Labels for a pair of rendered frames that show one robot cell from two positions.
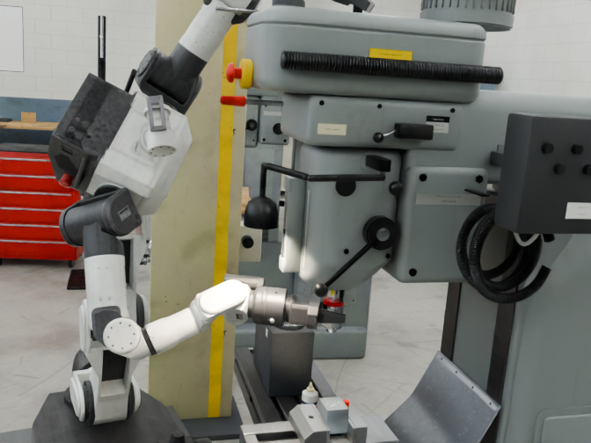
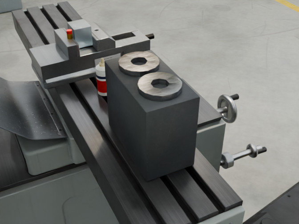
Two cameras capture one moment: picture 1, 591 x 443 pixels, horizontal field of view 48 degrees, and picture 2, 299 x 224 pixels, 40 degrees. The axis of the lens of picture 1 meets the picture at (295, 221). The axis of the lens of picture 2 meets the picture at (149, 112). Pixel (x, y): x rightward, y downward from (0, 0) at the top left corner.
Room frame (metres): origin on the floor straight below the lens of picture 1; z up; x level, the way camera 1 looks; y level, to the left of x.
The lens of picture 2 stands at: (2.53, -0.13, 1.55)
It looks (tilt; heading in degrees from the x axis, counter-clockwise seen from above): 37 degrees down; 169
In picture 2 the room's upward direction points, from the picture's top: straight up
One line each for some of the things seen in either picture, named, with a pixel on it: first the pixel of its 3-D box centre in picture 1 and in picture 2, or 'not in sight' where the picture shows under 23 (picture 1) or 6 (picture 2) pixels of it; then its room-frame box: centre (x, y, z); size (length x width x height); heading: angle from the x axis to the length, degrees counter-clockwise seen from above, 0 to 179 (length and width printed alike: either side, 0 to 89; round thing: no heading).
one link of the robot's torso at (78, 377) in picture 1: (105, 393); not in sight; (2.06, 0.60, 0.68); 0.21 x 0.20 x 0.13; 27
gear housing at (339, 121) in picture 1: (367, 119); not in sight; (1.47, -0.14, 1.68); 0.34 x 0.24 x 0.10; 105
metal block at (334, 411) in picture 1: (332, 415); (79, 33); (1.40, -0.12, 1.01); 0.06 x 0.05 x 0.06; 17
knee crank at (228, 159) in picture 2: not in sight; (243, 154); (1.46, 0.45, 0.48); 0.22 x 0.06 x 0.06; 105
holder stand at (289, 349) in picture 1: (282, 346); (149, 110); (1.80, 0.01, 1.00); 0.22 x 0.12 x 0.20; 15
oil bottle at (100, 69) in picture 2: (309, 402); (103, 75); (1.56, -0.07, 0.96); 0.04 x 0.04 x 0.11
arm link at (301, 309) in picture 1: (293, 309); not in sight; (1.47, -0.01, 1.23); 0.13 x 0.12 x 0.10; 175
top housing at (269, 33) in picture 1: (361, 57); not in sight; (1.46, -0.11, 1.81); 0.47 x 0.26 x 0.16; 105
